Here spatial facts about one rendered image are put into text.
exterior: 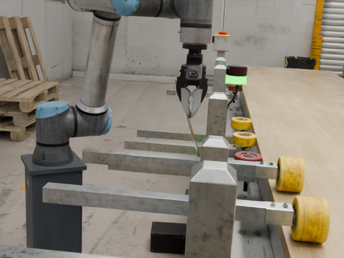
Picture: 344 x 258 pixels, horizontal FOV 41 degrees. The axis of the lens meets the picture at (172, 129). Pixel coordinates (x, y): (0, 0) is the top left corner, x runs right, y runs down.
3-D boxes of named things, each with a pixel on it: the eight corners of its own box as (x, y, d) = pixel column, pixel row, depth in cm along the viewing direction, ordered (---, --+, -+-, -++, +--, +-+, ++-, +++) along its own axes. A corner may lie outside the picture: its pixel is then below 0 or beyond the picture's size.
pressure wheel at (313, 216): (298, 191, 81) (290, 199, 88) (297, 238, 78) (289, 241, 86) (333, 194, 80) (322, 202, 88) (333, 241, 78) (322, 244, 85)
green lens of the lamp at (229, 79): (225, 83, 130) (226, 76, 130) (224, 81, 136) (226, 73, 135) (246, 85, 130) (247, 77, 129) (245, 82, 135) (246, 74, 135)
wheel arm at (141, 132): (136, 138, 186) (136, 128, 185) (137, 136, 190) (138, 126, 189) (244, 147, 182) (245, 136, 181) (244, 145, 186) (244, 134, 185)
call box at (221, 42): (213, 52, 203) (214, 34, 201) (213, 51, 210) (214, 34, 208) (229, 52, 202) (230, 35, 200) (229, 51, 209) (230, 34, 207)
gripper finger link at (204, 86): (206, 102, 134) (208, 72, 131) (206, 103, 132) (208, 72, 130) (190, 101, 134) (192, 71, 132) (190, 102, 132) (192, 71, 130)
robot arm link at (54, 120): (32, 136, 217) (31, 100, 213) (68, 134, 225) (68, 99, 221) (40, 145, 204) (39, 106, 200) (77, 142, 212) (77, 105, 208)
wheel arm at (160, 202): (41, 203, 86) (41, 185, 85) (48, 196, 90) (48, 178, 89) (313, 229, 82) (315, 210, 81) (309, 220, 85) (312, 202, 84)
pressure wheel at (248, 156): (231, 194, 132) (235, 156, 130) (231, 185, 140) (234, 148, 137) (259, 197, 131) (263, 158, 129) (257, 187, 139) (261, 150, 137)
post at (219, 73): (202, 221, 142) (214, 65, 131) (202, 216, 145) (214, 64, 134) (214, 222, 141) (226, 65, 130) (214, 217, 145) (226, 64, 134)
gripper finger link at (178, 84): (191, 101, 134) (193, 71, 132) (191, 102, 132) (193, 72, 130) (175, 100, 135) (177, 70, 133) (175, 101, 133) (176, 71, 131)
